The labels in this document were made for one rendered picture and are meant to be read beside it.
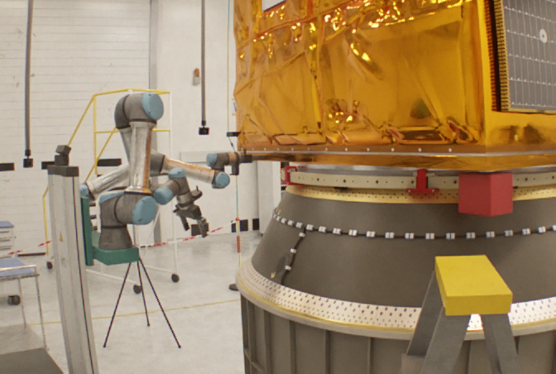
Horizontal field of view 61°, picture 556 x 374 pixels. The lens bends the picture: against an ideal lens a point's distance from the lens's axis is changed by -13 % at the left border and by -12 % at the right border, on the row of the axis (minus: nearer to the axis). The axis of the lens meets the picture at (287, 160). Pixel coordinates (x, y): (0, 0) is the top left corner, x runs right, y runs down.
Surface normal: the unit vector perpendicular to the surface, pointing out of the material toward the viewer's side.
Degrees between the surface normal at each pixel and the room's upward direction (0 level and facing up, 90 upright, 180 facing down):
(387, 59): 88
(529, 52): 90
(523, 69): 90
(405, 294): 62
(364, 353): 90
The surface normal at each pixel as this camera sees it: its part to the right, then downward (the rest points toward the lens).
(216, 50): 0.50, 0.02
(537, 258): 0.11, -0.44
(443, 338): -0.21, -0.02
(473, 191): -0.88, 0.04
